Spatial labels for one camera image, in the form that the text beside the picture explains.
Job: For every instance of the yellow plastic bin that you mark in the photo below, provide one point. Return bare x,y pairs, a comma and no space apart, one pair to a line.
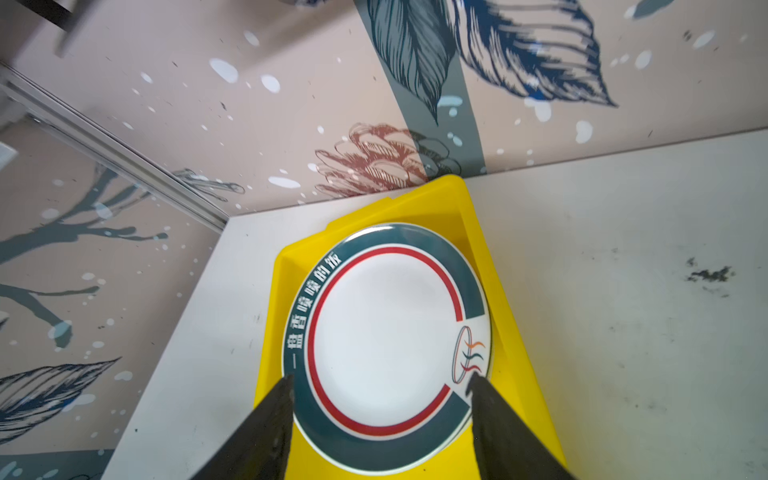
445,207

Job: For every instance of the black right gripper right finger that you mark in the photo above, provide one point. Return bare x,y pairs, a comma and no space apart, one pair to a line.
505,447

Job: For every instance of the aluminium frame corner post left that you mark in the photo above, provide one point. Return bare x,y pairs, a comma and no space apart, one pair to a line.
78,131

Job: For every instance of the white plate green rim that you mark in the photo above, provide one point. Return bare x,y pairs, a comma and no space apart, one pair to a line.
381,341

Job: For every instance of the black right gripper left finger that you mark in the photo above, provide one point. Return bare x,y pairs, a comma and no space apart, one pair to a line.
260,447

